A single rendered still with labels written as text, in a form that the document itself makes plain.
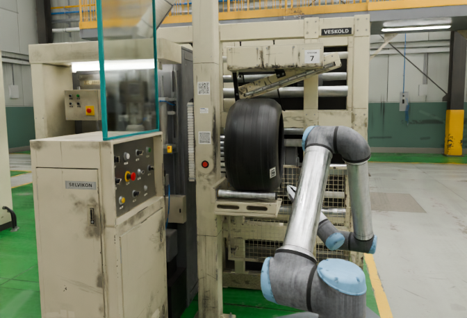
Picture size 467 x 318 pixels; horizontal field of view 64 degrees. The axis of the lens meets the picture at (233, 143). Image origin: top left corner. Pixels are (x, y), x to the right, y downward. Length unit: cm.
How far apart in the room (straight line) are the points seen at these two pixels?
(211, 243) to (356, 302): 125
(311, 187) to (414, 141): 1018
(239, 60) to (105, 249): 138
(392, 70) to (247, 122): 969
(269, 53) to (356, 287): 158
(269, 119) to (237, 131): 18
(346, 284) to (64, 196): 121
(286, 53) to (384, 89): 916
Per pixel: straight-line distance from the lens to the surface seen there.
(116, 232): 175
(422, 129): 1161
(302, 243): 139
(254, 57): 244
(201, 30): 227
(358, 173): 166
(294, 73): 254
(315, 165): 152
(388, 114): 1142
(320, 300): 131
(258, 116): 203
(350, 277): 128
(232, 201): 217
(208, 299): 253
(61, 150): 180
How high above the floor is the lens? 142
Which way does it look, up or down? 6 degrees down
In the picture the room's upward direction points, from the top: 1 degrees counter-clockwise
